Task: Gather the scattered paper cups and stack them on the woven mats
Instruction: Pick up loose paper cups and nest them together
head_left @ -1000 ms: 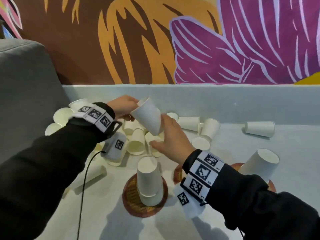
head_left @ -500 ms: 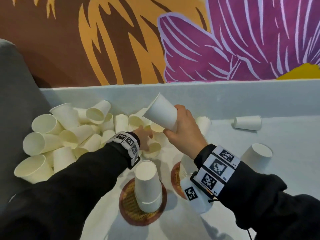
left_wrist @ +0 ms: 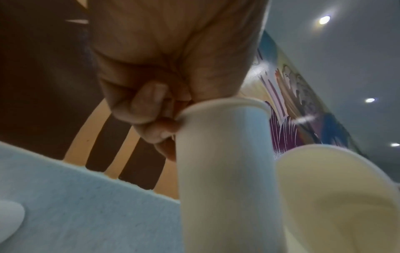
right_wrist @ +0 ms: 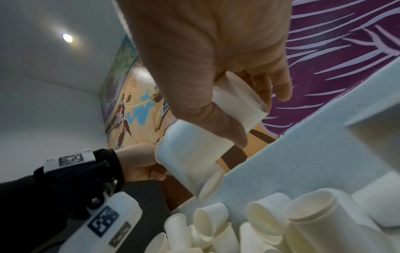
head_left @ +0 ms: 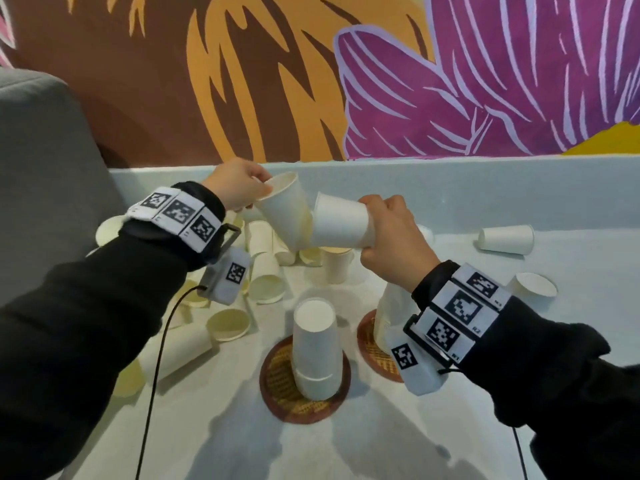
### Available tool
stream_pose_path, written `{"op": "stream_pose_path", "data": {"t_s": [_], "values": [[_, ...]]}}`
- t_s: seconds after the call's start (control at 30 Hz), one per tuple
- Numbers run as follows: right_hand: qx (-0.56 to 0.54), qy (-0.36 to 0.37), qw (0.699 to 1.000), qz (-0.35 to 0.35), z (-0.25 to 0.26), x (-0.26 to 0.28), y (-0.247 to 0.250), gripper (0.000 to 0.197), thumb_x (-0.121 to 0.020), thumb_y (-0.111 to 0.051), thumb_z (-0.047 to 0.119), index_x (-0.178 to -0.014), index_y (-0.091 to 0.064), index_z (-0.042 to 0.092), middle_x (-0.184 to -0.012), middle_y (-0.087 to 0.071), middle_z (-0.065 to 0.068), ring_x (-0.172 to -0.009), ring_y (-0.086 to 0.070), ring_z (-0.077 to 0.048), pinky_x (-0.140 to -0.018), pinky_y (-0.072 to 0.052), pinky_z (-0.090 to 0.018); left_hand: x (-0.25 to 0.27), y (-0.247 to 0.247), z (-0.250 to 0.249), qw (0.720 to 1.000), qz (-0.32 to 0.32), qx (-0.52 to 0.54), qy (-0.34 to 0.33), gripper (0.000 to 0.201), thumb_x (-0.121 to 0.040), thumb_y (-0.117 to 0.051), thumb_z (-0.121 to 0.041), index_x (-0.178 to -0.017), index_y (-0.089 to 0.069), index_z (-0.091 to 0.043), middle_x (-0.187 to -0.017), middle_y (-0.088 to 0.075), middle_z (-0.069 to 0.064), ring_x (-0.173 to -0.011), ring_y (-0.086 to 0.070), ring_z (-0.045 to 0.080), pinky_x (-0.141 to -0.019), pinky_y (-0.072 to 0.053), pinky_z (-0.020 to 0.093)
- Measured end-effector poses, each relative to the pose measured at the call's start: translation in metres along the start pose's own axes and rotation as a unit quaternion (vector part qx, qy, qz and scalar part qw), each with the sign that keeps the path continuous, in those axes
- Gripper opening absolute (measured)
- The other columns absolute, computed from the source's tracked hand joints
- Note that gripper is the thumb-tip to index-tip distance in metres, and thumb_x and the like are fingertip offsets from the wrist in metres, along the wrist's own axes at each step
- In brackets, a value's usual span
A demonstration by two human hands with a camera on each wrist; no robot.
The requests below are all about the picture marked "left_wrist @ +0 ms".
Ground person's left hand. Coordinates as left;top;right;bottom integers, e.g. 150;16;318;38
89;0;271;163

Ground pile of paper cups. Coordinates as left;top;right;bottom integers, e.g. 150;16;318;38
0;144;400;253

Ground single white paper cup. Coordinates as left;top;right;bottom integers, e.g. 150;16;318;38
175;97;285;253

